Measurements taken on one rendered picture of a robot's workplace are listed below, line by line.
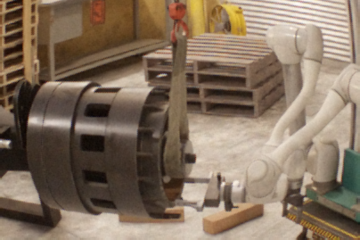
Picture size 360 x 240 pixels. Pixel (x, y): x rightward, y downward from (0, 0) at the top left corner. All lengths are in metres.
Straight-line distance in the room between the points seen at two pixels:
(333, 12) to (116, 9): 2.91
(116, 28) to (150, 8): 0.66
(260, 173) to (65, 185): 0.78
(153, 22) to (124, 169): 6.88
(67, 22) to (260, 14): 2.64
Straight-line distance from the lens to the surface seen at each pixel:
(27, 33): 6.06
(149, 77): 6.45
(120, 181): 2.48
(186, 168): 2.62
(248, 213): 3.99
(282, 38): 3.08
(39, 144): 2.57
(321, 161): 3.24
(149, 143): 2.48
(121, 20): 8.82
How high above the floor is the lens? 1.74
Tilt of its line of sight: 15 degrees down
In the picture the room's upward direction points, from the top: 3 degrees counter-clockwise
